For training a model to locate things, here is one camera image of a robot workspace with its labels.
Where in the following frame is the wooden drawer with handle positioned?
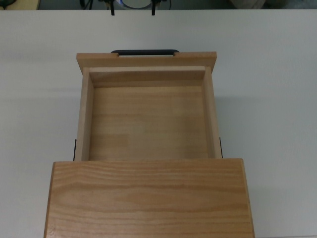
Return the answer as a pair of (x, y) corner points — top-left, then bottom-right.
(73, 51), (224, 162)

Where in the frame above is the black metal drawer handle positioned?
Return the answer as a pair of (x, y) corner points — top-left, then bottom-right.
(110, 49), (180, 58)

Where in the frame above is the wooden drawer cabinet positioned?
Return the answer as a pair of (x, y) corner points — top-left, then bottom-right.
(43, 158), (256, 238)

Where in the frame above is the beige background object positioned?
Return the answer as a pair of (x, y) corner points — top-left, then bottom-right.
(227, 0), (267, 10)

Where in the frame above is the tan wooden board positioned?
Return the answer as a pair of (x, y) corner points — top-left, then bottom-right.
(0, 0), (41, 10)

